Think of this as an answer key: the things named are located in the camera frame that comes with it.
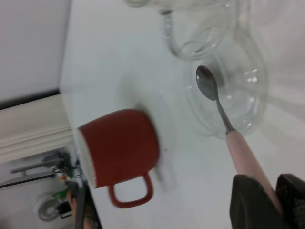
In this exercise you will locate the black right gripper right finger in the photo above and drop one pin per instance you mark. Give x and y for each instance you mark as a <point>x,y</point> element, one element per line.
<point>294,202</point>

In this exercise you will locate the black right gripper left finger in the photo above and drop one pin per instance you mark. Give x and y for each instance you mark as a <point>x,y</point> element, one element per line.
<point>252,205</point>

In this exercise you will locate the clear glass saucer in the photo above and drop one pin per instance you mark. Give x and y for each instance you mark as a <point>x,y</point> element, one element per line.
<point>247,100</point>

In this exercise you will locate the red ceramic cup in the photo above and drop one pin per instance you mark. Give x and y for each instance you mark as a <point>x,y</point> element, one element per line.
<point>119,148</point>

